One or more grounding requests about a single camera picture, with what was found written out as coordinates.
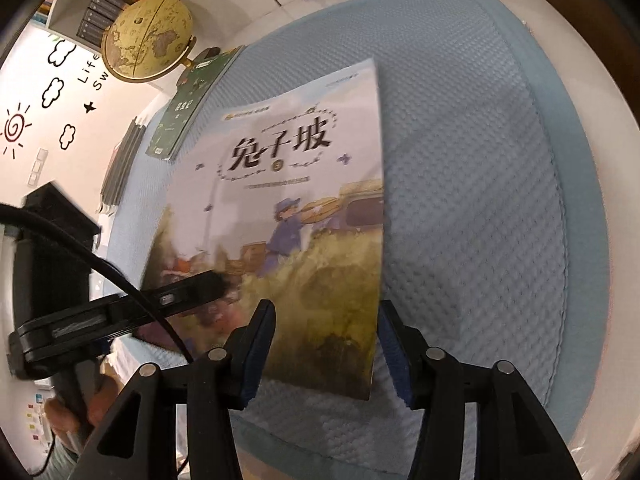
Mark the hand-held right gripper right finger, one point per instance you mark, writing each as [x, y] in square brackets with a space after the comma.
[397, 357]

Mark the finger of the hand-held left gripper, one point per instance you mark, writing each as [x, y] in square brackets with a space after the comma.
[195, 287]

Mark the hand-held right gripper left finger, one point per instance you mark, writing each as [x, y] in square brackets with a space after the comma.
[257, 357]

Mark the stack of books olive cover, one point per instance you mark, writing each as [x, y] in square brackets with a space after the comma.
[122, 160]

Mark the pale field scene cover book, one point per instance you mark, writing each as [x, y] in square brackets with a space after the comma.
[300, 185]

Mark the person's left hand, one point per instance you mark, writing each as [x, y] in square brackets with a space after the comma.
[62, 417]

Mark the green illustrated book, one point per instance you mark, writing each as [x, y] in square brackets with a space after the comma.
[185, 105]

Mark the light blue textured mat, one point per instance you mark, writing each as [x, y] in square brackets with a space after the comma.
[475, 185]

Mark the antique yellow globe on stand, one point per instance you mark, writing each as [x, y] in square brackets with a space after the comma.
[145, 35]

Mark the white bookshelf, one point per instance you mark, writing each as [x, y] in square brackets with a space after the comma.
[65, 15]

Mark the white wall switch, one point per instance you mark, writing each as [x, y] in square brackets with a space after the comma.
[37, 167]

